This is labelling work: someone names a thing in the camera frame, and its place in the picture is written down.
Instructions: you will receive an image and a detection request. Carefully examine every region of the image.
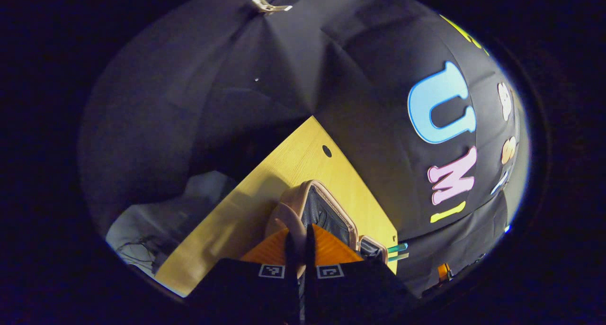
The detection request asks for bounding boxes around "black cable bundle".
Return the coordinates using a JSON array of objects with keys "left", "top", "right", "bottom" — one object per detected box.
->
[{"left": 116, "top": 236, "right": 164, "bottom": 271}]

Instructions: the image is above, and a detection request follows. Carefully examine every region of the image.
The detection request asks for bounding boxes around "white cloth clip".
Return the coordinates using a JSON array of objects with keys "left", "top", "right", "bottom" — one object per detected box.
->
[{"left": 252, "top": 0, "right": 293, "bottom": 14}]

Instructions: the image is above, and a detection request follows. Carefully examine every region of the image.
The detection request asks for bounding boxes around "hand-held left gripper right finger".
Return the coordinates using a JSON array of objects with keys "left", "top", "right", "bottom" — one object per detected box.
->
[{"left": 305, "top": 224, "right": 419, "bottom": 323}]

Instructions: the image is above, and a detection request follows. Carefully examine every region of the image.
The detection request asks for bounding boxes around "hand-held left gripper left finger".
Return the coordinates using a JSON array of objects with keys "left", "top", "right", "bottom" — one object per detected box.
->
[{"left": 189, "top": 228, "right": 302, "bottom": 323}]

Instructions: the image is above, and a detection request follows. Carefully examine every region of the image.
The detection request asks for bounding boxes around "pink suitcase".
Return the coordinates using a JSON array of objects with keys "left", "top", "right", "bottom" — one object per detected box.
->
[{"left": 265, "top": 180, "right": 389, "bottom": 278}]

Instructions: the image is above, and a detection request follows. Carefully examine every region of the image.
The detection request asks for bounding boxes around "black backdrop cloth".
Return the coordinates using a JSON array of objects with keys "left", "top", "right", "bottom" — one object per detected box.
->
[{"left": 78, "top": 0, "right": 531, "bottom": 297}]

